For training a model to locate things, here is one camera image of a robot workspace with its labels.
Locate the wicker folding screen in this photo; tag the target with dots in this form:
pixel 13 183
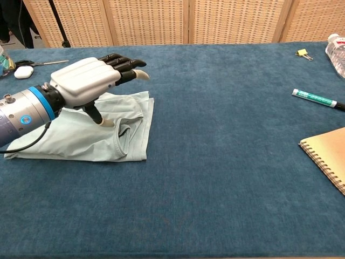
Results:
pixel 148 21

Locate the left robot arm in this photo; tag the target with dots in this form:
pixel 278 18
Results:
pixel 24 113

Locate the blue fabric table cover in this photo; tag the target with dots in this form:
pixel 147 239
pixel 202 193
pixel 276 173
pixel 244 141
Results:
pixel 202 202

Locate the brown spiral notebook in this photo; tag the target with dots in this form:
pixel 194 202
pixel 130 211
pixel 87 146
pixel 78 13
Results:
pixel 331 156

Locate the light green t-shirt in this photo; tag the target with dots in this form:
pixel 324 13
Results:
pixel 81 143

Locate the green white marker pen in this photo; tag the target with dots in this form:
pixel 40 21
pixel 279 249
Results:
pixel 315 97

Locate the clear plastic jar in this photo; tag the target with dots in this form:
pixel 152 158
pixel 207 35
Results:
pixel 4 64

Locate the yellow binder clip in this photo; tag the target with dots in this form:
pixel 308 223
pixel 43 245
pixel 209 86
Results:
pixel 302 52

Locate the white earbuds case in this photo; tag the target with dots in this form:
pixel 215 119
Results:
pixel 23 72

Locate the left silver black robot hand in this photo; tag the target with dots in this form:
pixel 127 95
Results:
pixel 83 81

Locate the black tripod stand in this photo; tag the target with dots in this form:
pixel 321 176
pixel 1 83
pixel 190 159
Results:
pixel 58 21

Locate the clear plastic water bottle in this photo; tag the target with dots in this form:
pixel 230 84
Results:
pixel 338 54

